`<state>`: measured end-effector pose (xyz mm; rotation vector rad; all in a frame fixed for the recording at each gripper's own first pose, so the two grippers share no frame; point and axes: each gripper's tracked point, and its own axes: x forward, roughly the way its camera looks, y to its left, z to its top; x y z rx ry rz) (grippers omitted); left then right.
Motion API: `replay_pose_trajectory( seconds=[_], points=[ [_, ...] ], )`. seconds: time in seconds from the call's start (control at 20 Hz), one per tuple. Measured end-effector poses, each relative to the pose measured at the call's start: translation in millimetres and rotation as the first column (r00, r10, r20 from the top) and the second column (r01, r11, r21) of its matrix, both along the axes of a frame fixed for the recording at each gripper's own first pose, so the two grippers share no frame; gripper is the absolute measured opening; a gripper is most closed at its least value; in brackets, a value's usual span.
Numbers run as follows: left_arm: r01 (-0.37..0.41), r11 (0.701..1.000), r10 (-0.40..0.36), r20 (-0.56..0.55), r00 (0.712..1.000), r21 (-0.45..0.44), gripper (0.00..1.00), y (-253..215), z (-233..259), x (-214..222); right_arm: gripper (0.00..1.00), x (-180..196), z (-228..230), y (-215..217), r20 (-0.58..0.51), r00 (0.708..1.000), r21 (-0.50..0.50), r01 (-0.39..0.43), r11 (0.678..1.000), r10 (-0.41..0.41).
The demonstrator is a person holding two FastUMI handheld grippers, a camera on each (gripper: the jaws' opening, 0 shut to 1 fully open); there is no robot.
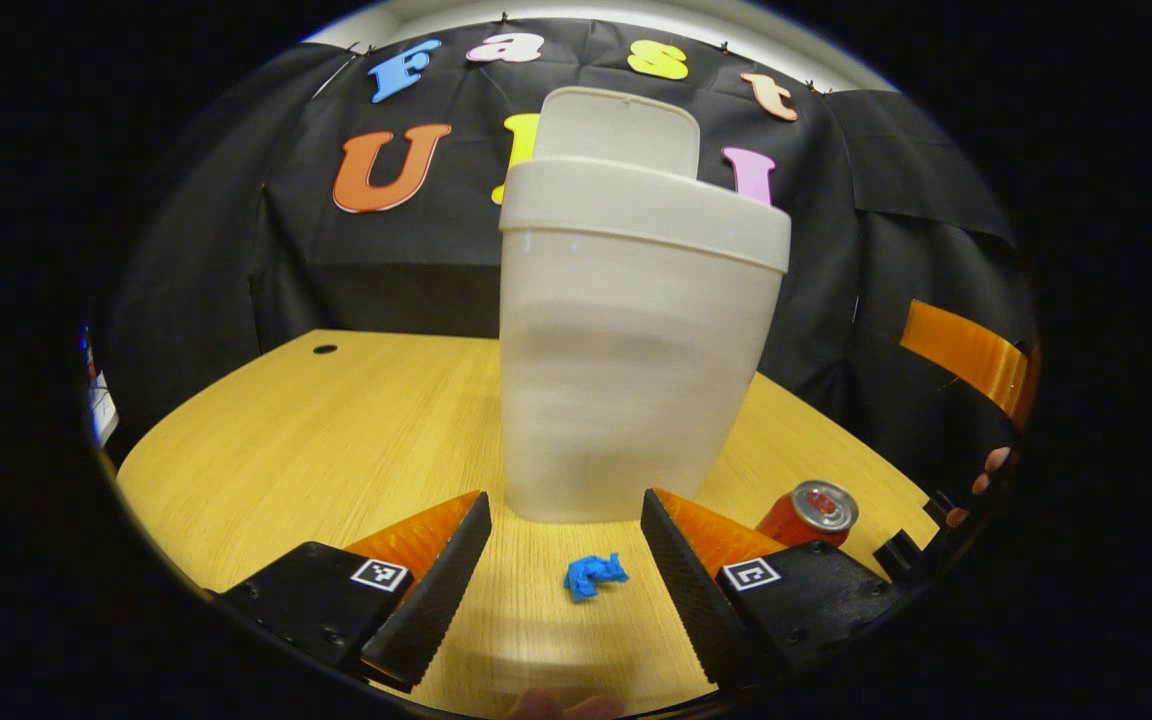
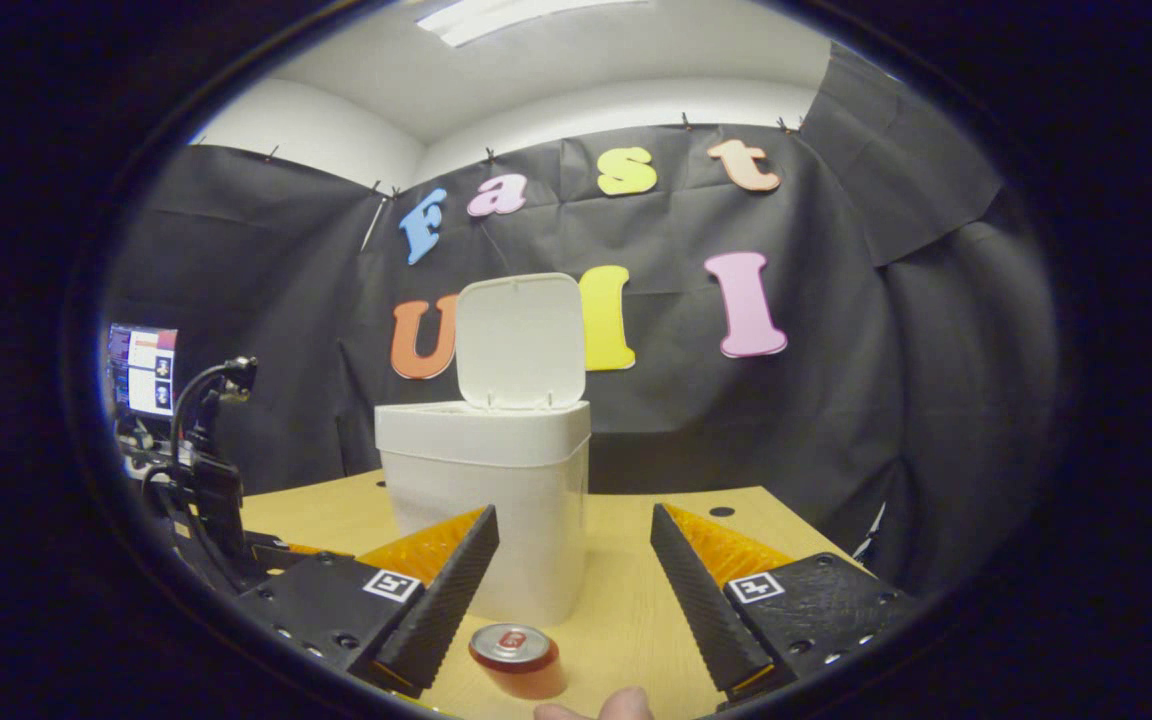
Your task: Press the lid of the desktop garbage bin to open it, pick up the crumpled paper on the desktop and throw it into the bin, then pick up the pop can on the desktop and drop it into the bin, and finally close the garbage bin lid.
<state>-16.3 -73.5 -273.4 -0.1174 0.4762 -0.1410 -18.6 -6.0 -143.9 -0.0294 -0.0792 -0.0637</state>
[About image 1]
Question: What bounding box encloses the wooden desktop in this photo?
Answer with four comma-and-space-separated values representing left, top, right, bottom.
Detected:
116, 328, 942, 719

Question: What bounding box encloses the blue paper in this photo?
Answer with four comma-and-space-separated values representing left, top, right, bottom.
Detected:
564, 552, 630, 603

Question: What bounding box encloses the white desktop garbage bin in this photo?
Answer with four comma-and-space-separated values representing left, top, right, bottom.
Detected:
498, 86, 794, 525

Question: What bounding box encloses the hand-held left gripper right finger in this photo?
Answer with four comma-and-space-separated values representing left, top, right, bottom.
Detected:
640, 488, 912, 691

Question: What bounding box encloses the computer monitor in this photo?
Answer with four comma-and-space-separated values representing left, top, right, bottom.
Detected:
82, 320, 123, 451

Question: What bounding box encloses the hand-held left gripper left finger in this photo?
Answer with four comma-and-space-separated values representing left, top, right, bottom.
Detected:
216, 490, 494, 693

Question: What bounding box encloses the red pop can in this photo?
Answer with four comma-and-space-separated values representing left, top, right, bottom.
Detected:
756, 480, 861, 549

